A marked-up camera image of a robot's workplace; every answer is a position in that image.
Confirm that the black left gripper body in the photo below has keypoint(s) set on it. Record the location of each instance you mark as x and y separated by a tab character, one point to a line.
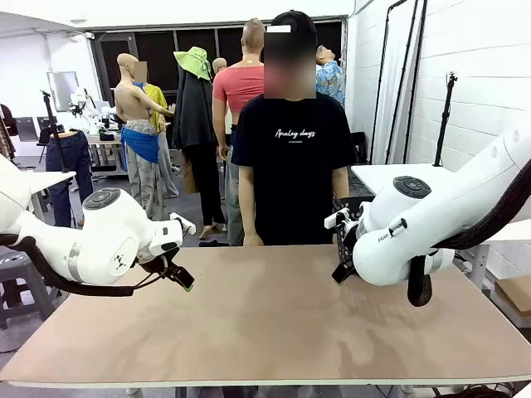
164	265

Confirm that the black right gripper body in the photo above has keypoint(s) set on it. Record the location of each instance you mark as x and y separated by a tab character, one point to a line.
356	232

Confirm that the black perforated plastic basket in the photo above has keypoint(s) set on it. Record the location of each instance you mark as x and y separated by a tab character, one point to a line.
361	206

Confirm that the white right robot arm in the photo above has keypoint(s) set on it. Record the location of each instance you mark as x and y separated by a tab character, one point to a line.
456	195

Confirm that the person's right forearm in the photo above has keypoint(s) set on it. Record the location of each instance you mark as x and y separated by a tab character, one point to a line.
248	215

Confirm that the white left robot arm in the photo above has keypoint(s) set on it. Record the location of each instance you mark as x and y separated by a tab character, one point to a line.
103	232

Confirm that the person's right hand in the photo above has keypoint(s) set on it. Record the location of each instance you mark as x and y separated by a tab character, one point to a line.
252	240

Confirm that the black crumpled cloth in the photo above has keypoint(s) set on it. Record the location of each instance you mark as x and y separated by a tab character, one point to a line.
213	242

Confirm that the black office chair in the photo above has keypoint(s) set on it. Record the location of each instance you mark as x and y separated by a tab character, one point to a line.
359	145

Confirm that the person in black T-shirt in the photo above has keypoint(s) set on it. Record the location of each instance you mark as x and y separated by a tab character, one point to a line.
290	166

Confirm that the grey plastic stool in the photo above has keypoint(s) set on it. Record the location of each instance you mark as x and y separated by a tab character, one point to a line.
20	269

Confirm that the small white table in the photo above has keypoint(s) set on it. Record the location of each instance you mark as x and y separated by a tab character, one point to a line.
50	178

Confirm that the mannequin in black coat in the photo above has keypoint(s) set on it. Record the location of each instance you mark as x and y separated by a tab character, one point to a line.
193	124

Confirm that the black tripod with ball head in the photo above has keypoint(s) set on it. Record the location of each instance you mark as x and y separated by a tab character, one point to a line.
446	116

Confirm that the half mannequin in dark jeans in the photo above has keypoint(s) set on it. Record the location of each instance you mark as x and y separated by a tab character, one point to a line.
68	153

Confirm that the mannequin in floral blue shirt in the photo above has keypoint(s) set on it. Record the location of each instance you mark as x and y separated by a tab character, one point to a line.
329	83

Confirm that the bare-chested mannequin blue wrap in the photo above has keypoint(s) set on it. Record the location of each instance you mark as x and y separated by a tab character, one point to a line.
128	103

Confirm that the mannequin in yellow shirt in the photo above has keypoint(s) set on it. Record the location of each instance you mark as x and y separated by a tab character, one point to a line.
157	99

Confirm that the white background lab robot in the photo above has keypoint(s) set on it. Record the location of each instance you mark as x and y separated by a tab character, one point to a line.
93	112

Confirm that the brown cardboard box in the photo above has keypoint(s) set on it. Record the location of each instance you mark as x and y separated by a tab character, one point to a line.
514	294

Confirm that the black tripod with clamp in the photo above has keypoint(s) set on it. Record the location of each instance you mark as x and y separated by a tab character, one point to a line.
54	124

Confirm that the black chair back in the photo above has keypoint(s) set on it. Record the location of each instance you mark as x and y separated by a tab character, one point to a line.
43	128
25	129

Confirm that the mannequin in red crop top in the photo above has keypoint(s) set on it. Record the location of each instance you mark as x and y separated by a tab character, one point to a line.
236	87

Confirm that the white framed monitor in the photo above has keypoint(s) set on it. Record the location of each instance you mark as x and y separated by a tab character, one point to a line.
62	89

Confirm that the green floppy hat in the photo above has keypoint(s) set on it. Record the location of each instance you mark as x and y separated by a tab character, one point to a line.
193	62

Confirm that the hanging clothes rack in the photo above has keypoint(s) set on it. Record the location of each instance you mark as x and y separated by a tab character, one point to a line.
6	132

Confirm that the small bald mannequin head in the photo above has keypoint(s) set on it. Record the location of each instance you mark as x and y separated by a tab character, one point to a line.
220	66

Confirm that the black cap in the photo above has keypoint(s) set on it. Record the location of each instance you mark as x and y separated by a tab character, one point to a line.
294	20

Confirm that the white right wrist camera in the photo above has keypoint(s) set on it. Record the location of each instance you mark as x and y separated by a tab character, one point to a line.
336	219

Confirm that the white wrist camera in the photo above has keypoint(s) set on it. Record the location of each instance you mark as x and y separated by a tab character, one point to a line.
184	224
336	219

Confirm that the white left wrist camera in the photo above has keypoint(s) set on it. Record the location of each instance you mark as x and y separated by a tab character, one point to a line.
184	224

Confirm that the black wall pipe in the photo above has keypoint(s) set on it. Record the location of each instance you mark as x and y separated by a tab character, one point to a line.
383	62
415	62

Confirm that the white head-mounted camera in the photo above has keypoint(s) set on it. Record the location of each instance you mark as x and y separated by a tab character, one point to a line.
279	29

